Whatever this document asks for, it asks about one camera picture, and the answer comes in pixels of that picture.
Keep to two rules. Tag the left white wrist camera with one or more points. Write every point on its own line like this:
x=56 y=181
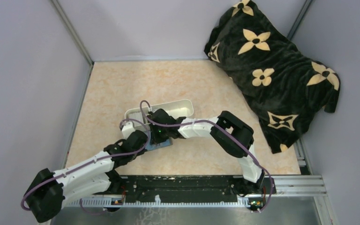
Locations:
x=127 y=129

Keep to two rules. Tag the white plastic tray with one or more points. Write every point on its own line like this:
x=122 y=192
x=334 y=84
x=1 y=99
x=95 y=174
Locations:
x=179 y=108

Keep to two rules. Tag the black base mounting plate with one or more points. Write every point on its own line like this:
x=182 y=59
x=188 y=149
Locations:
x=188 y=189

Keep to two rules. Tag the aluminium frame rail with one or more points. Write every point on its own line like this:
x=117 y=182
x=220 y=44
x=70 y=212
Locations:
x=286 y=186

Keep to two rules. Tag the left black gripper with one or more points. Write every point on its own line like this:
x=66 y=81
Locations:
x=140 y=152

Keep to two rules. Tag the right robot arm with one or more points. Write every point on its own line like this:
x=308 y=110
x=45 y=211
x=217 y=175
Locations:
x=234 y=136

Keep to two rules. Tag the black floral blanket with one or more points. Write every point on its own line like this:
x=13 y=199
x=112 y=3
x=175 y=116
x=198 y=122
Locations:
x=284 y=88

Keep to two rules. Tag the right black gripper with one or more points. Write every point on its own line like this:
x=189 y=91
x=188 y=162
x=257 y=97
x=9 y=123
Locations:
x=154 y=139

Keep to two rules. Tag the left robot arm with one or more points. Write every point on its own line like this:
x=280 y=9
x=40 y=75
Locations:
x=49 y=192

